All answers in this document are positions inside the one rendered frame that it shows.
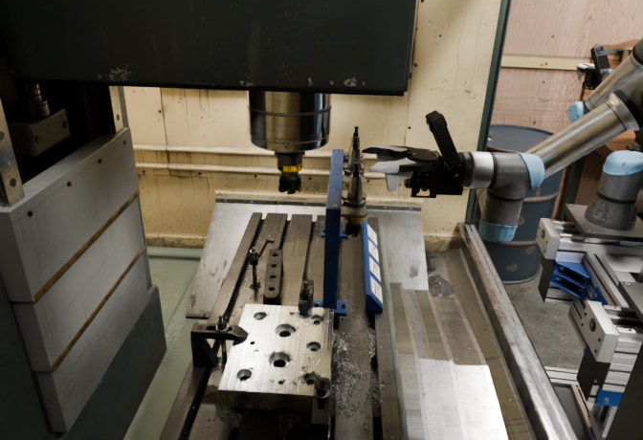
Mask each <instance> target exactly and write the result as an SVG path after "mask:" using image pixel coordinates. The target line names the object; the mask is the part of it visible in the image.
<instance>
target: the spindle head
mask: <svg viewBox="0 0 643 440"><path fill-rule="evenodd" d="M416 1H417V0H0V30H1V34H2V37H3V41H4V45H5V50H6V54H7V58H8V62H9V65H10V69H11V74H12V76H13V77H16V78H15V79H14V80H13V81H14V82H20V83H47V84H74V85H100V86H127V87H154V88H182V89H209V90H235V91H262V92H289V93H317V94H344V95H371V96H397V97H403V96H404V92H408V90H409V79H411V73H410V61H411V50H412V41H413V31H414V20H415V11H416Z"/></svg>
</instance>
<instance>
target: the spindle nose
mask: <svg viewBox="0 0 643 440"><path fill-rule="evenodd" d="M246 96H247V119H248V133H249V140H250V142H251V143H252V144H253V145H255V146H257V147H259V148H261V149H265V150H269V151H275V152H285V153H295V152H305V151H311V150H315V149H318V148H321V147H323V146H325V145H326V144H327V143H328V142H329V140H330V133H331V116H332V105H331V104H332V94H317V93H289V92H262V91H246Z"/></svg>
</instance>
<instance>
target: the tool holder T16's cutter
mask: <svg viewBox="0 0 643 440"><path fill-rule="evenodd" d="M296 190H298V191H299V192H300V191H301V177H300V176H299V175H297V176H295V177H285V176H283V175H280V176H279V186H278V191H280V192H281V193H282V192H285V191H287V194H295V193H296Z"/></svg>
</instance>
